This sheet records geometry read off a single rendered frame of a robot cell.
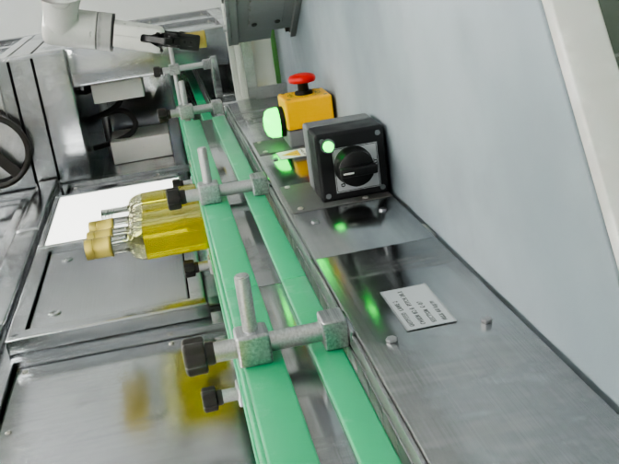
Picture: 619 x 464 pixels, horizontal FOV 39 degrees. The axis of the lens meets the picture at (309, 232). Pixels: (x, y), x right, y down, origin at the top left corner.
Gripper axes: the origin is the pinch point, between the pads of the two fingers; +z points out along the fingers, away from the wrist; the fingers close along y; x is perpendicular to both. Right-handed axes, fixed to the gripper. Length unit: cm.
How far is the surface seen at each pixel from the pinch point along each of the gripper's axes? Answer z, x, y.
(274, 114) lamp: 10, -4, 58
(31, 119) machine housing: -37, -32, -71
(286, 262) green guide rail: 5, -12, 100
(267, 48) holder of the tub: 14.6, 1.2, 10.3
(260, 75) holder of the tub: 13.8, -4.3, 10.3
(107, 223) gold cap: -13.5, -30.1, 32.0
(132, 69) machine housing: -11, -16, -71
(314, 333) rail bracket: 4, -11, 120
